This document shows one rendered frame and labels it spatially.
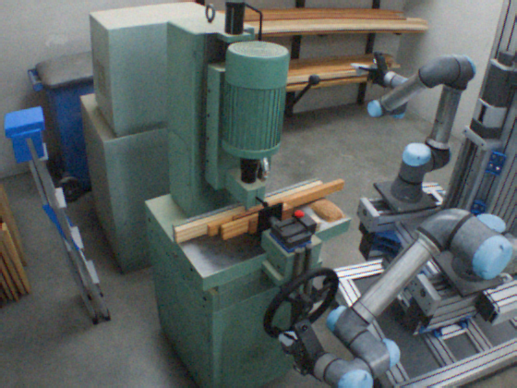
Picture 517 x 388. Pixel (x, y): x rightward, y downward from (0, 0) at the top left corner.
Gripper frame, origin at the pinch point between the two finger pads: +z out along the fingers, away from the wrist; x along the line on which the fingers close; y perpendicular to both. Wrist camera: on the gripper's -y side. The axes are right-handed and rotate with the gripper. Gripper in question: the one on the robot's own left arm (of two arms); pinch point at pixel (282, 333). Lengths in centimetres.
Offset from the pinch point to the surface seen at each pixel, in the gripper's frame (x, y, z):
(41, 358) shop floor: -83, 27, 110
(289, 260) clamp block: 10.7, -18.6, 6.3
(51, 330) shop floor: -74, 20, 125
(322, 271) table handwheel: 16.6, -14.2, -1.3
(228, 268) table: -5.0, -19.7, 16.1
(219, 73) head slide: 7, -77, 15
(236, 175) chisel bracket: 10, -44, 27
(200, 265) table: -12.0, -22.4, 19.9
